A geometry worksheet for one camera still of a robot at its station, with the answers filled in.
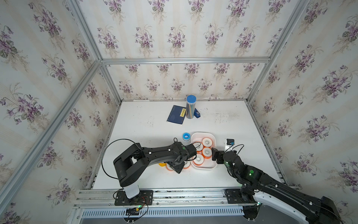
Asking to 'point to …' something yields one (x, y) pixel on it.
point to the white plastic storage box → (208, 164)
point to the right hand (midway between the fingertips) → (219, 149)
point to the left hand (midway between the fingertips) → (174, 168)
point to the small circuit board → (133, 211)
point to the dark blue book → (177, 115)
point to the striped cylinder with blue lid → (190, 107)
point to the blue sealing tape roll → (186, 136)
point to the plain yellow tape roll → (162, 164)
